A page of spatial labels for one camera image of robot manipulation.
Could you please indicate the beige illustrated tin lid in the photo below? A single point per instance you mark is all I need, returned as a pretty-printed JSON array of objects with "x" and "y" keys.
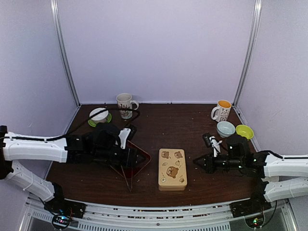
[{"x": 172, "y": 167}]

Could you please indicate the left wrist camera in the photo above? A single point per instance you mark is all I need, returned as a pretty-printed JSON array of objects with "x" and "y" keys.
[{"x": 126, "y": 134}]

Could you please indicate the aluminium frame post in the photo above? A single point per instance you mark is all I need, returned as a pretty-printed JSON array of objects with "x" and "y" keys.
[
  {"x": 249, "y": 51},
  {"x": 63, "y": 53}
]

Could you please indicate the white teacup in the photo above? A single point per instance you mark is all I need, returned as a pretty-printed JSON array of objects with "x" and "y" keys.
[{"x": 99, "y": 115}]

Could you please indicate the black tongs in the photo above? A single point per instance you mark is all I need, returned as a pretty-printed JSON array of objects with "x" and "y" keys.
[{"x": 129, "y": 180}]

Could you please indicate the right aluminium frame post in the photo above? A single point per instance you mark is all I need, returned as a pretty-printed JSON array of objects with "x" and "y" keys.
[{"x": 249, "y": 51}]

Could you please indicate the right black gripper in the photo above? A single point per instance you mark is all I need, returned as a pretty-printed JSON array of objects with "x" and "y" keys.
[{"x": 209, "y": 165}]

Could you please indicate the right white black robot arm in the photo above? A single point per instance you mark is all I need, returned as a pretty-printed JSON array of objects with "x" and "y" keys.
[{"x": 280, "y": 176}]

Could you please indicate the lime green bowl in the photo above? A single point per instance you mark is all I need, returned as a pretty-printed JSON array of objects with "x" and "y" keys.
[{"x": 245, "y": 131}]

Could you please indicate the front aluminium rail frame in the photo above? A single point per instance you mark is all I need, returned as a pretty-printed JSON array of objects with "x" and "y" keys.
[{"x": 210, "y": 217}]

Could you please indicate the left aluminium frame post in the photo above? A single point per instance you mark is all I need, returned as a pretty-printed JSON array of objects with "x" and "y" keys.
[{"x": 63, "y": 53}]

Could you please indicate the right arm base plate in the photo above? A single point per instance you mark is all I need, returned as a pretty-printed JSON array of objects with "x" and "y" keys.
[{"x": 248, "y": 207}]

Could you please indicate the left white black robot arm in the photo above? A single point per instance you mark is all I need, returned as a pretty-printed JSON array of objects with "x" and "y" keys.
[{"x": 68, "y": 149}]

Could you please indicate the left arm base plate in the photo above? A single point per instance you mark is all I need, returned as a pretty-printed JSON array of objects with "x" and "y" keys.
[{"x": 67, "y": 208}]

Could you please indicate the white mug yellow interior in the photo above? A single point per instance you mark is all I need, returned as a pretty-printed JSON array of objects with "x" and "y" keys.
[{"x": 221, "y": 111}]

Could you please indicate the green saucer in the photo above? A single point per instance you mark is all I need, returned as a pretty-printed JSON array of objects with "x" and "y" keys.
[{"x": 92, "y": 124}]

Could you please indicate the dark red lacquer tray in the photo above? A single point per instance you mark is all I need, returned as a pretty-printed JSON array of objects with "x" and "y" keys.
[{"x": 132, "y": 162}]

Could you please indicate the tall floral beige mug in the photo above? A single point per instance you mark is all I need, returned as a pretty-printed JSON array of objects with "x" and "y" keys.
[{"x": 126, "y": 103}]

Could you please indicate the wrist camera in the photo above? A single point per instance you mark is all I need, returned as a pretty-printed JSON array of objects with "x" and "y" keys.
[
  {"x": 213, "y": 143},
  {"x": 126, "y": 134}
]

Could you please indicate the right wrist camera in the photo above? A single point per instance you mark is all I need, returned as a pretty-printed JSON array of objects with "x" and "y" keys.
[{"x": 213, "y": 143}]

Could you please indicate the beige chocolate tin box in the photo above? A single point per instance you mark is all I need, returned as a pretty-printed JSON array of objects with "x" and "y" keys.
[{"x": 172, "y": 188}]

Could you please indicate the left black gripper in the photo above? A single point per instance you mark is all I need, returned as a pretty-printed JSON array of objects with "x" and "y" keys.
[{"x": 129, "y": 159}]

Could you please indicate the pale blue bowl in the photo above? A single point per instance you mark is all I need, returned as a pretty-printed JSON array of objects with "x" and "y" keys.
[{"x": 225, "y": 129}]

